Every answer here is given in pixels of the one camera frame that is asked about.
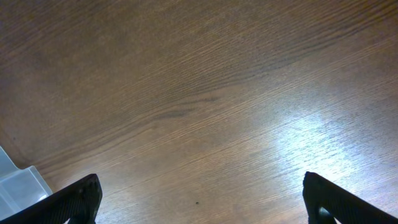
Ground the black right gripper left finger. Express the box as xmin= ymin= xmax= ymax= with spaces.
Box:
xmin=1 ymin=174 xmax=103 ymax=224

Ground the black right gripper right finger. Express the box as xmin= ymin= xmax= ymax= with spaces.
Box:
xmin=303 ymin=172 xmax=397 ymax=224

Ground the clear plastic storage bin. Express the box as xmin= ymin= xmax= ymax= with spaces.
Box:
xmin=0 ymin=147 xmax=53 ymax=220

